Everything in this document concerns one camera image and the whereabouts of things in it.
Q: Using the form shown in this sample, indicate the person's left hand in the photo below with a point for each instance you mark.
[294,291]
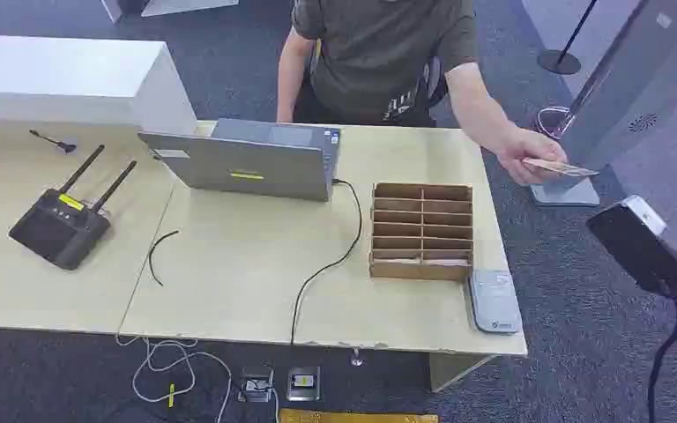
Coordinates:
[525,153]

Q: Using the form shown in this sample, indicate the pale card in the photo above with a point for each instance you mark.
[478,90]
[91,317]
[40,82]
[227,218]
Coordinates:
[569,169]

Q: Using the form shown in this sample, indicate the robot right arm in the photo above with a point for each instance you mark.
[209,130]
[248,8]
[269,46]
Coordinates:
[642,251]

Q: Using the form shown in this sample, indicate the grey standing panel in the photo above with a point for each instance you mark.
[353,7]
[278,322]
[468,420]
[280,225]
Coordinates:
[624,87]

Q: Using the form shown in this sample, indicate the grey card reader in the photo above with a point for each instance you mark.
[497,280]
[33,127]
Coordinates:
[495,303]

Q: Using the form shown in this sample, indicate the wooden card box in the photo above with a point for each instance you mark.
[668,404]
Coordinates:
[420,270]

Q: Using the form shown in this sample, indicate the person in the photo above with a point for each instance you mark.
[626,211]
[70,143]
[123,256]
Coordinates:
[373,52]

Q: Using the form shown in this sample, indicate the desk leg panel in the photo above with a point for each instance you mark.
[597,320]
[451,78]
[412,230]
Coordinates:
[452,371]

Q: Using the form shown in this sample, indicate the grey laptop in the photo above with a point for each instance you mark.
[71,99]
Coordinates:
[245,166]

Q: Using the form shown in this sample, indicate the yellow floor tape strip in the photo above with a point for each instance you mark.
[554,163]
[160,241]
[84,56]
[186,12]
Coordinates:
[356,417]

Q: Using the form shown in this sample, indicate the floor socket with yellow label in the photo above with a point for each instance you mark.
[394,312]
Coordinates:
[303,383]

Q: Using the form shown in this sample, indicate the floor socket with plug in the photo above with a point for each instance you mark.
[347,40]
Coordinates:
[256,385]

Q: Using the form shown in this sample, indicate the white cabinet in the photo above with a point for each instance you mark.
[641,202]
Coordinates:
[64,76]

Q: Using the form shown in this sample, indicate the black router with antennas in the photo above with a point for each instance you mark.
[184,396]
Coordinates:
[61,230]

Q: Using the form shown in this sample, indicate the black stanchion post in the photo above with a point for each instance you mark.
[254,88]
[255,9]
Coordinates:
[558,61]

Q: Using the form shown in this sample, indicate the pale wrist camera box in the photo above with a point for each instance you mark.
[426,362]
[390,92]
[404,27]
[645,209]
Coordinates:
[645,213]

